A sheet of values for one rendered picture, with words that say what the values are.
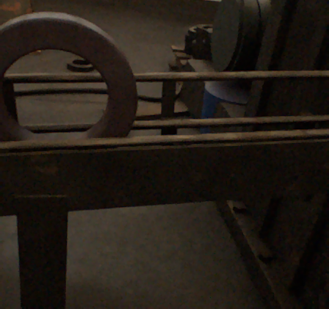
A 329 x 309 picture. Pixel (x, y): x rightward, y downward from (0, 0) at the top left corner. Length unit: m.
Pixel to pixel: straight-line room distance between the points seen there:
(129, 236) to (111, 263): 0.13
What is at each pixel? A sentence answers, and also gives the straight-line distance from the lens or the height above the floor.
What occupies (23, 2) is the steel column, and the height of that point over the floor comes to 0.32.
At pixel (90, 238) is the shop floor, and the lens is 1.28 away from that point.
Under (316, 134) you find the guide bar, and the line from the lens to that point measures 0.54.
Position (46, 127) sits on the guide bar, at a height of 0.62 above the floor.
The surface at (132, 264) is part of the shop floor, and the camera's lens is 1.21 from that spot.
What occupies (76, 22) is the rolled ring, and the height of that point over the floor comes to 0.77.
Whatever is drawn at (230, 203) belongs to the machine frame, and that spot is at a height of 0.07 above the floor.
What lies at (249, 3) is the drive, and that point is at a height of 0.64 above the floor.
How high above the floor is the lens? 0.86
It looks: 28 degrees down
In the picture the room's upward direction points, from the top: 8 degrees clockwise
